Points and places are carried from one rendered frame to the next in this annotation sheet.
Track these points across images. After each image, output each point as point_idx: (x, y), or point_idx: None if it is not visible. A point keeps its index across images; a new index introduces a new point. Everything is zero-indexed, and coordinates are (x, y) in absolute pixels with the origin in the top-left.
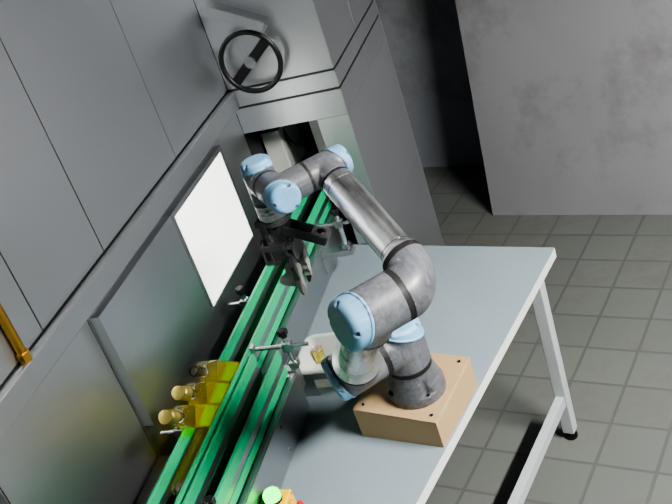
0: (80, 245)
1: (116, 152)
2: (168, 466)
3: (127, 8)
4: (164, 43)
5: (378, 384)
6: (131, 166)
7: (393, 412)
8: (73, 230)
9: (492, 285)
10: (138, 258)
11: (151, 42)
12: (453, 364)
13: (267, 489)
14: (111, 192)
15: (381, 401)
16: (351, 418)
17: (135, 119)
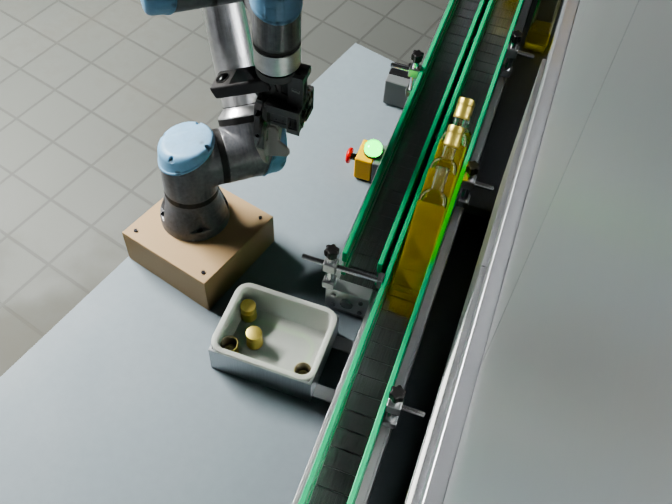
0: (574, 30)
1: (556, 120)
2: (473, 134)
3: (576, 175)
4: (492, 418)
5: (235, 236)
6: (537, 175)
7: (231, 197)
8: (582, 9)
9: (15, 441)
10: (516, 160)
11: (520, 323)
12: (143, 229)
13: (376, 146)
14: (555, 107)
15: (239, 214)
16: (281, 271)
17: (538, 197)
